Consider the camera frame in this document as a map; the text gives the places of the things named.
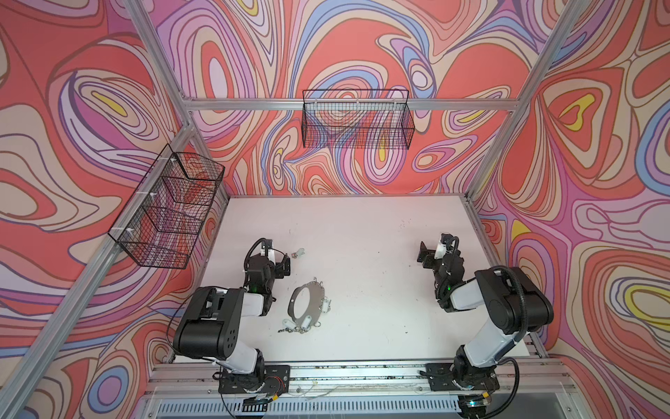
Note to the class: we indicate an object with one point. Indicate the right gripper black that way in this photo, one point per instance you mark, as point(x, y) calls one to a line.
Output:
point(432, 257)

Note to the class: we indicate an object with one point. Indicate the black wire basket left wall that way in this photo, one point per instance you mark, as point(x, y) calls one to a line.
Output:
point(160, 225)

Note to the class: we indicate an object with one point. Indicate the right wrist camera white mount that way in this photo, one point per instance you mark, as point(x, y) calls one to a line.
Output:
point(448, 245)

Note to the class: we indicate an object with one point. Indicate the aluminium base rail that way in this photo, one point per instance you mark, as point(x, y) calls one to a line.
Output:
point(534, 388)

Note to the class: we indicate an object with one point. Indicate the black wire basket wall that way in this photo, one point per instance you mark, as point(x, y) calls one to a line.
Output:
point(351, 118)
point(160, 225)

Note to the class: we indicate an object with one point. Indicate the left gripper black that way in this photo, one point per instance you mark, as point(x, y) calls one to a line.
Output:
point(282, 264)

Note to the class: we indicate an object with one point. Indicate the black wire basket back wall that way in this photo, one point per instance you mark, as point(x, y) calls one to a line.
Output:
point(351, 118)

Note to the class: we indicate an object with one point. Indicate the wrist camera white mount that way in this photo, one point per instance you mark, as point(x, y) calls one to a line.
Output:
point(267, 249)
point(448, 245)

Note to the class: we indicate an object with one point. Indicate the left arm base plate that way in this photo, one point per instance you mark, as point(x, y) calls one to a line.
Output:
point(270, 380)

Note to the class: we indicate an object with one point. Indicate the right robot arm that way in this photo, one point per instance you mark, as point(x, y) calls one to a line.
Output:
point(514, 304)

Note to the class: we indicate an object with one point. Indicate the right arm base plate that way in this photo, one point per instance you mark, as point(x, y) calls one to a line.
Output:
point(451, 377)

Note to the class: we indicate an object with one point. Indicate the perforated metal ring plate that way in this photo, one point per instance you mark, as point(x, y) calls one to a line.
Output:
point(308, 304)

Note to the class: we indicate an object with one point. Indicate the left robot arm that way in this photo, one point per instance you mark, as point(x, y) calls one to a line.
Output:
point(210, 328)

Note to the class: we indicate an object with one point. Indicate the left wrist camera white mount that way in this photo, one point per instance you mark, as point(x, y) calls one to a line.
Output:
point(267, 249)

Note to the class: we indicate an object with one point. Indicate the bunch of small keys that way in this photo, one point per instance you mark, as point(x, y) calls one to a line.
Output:
point(290, 327)

